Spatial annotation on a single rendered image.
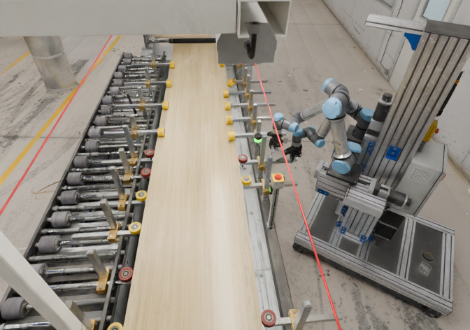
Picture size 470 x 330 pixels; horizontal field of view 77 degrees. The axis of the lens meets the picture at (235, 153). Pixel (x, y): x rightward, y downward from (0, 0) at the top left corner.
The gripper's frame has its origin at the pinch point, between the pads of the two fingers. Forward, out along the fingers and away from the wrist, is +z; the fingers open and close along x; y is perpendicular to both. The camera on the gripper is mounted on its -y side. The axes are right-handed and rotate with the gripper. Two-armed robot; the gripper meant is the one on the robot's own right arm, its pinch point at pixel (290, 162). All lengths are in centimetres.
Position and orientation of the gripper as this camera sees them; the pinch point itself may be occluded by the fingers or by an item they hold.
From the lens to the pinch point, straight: 261.1
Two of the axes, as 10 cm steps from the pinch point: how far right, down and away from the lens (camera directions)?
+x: -0.9, -6.6, 7.5
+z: 0.0, 7.5, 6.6
